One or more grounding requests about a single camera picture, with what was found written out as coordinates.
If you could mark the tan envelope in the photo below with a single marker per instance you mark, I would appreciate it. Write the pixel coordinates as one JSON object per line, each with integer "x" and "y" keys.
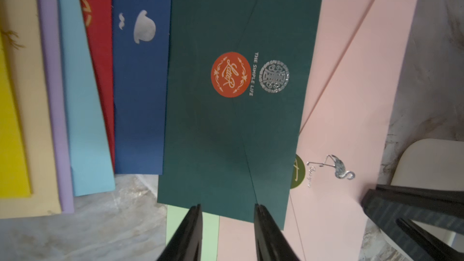
{"x": 20, "y": 28}

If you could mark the purple envelope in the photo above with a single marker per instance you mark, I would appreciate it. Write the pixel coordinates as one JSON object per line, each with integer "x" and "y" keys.
{"x": 51, "y": 48}

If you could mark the light blue envelope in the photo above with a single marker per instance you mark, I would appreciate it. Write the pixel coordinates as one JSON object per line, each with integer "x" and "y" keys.
{"x": 91, "y": 165}

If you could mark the light green envelope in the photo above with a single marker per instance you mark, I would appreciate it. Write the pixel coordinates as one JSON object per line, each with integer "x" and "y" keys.
{"x": 209, "y": 251}

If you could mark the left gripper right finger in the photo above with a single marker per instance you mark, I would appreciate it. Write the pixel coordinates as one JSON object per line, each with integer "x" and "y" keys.
{"x": 271, "y": 244}

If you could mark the yellow envelope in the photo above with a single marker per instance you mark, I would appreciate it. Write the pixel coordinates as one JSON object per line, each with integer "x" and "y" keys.
{"x": 15, "y": 182}

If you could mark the white storage box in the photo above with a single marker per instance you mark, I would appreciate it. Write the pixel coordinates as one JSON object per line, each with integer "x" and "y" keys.
{"x": 432, "y": 164}

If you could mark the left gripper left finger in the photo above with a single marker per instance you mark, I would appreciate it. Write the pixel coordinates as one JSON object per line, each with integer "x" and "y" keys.
{"x": 186, "y": 243}

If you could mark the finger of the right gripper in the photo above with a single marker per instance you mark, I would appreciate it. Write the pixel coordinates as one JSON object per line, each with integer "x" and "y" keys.
{"x": 438, "y": 250}
{"x": 385, "y": 205}

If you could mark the dark green envelope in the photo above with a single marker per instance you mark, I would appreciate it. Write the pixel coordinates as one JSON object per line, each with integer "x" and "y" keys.
{"x": 238, "y": 72}

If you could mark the pink envelope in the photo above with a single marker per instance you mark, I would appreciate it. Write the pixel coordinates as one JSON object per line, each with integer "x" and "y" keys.
{"x": 358, "y": 56}

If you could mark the red envelope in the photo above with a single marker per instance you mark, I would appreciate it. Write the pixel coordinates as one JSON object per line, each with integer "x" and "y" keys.
{"x": 97, "y": 15}

